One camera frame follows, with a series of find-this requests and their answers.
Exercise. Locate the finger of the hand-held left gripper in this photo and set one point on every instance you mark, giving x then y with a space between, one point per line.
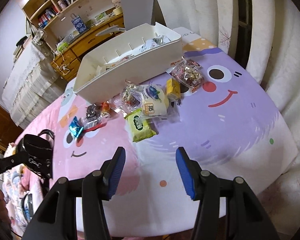
15 158

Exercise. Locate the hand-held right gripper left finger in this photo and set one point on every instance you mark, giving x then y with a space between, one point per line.
117 172

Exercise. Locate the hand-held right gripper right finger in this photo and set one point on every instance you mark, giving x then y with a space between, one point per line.
186 172

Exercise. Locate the green snack packet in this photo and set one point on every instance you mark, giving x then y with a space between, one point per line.
139 126

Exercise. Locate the blue snack packet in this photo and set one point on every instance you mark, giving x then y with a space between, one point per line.
76 128

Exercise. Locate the dark brownie packet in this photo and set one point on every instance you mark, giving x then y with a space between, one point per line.
92 112

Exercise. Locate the small orange candy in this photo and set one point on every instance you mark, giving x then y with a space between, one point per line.
105 105

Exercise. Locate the white blueberry bun packet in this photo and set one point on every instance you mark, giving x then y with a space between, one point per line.
153 102

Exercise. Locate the clear mixed nut packet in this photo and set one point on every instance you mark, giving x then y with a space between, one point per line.
131 95

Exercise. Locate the yellow label cake packet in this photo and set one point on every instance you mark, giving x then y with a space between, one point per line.
173 88

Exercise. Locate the white plastic storage box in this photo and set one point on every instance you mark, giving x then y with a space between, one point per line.
130 80

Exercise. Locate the dark red snowflake packet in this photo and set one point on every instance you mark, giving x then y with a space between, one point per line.
190 77

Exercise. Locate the red cookie packet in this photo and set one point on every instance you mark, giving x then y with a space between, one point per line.
126 58

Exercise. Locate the white silver snack packet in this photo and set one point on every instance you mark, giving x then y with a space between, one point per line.
151 42

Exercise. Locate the white red-striped snack packet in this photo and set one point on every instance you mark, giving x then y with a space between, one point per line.
165 39

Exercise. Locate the black handbag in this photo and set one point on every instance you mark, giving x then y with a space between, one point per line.
37 155

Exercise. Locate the cartoon printed blanket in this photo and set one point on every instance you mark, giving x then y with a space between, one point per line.
15 187

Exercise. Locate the brown wooden cabinet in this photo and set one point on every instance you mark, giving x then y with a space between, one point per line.
2 127

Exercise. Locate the white lace cover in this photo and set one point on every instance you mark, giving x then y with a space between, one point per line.
27 85

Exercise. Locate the stack of books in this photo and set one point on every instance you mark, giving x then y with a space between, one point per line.
22 43

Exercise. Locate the green tissue box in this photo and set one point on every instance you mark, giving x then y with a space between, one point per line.
62 46

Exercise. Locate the floral fabric bag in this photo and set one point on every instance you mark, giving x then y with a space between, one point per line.
38 37

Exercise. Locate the wooden desk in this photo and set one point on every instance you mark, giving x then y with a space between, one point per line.
90 42

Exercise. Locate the blue gift bag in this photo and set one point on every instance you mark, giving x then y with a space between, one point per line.
78 25

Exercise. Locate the white floral curtain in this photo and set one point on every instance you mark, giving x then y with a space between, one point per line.
277 55

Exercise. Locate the row of books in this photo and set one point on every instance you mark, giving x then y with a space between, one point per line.
50 13

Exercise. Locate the yellow cup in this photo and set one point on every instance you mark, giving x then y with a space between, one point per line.
118 11

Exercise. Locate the grey office chair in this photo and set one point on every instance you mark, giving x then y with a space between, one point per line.
137 7

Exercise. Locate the wooden bookshelf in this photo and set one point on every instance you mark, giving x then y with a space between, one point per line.
90 2

